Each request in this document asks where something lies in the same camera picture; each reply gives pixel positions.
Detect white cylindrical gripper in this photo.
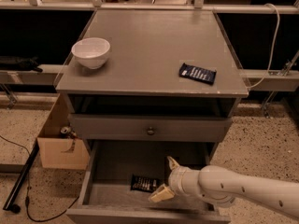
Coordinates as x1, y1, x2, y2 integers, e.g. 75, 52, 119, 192
149, 156, 200, 203

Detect black chocolate rxbar wrapper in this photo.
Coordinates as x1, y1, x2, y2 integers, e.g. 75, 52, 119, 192
130, 175, 160, 193

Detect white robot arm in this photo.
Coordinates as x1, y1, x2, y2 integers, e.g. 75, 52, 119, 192
149, 156, 299, 219

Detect open grey bottom drawer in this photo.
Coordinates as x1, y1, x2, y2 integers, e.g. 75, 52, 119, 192
66, 141, 230, 224

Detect round brass drawer knob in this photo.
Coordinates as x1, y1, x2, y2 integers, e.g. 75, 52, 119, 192
147, 127, 155, 135

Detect grey drawer cabinet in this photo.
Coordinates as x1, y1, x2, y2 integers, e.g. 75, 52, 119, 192
55, 8, 249, 161

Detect closed grey upper drawer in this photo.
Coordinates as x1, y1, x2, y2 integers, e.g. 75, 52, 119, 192
68, 114, 232, 143

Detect cardboard box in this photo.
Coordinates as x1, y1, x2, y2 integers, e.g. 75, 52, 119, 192
37, 95, 90, 170

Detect metal can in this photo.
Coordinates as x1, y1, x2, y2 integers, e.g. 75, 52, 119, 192
60, 126, 72, 135

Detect white ceramic bowl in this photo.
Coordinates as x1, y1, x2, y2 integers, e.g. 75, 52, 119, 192
71, 37, 110, 69

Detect black pole on floor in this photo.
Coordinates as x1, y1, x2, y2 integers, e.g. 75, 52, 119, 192
0, 142, 39, 214

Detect black floor cable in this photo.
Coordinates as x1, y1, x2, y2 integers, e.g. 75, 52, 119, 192
0, 134, 80, 223

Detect black object on rail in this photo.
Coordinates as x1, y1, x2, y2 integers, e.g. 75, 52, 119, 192
0, 56, 43, 73

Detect white hanging cable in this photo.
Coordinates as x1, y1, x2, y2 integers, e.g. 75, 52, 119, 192
246, 3, 280, 90

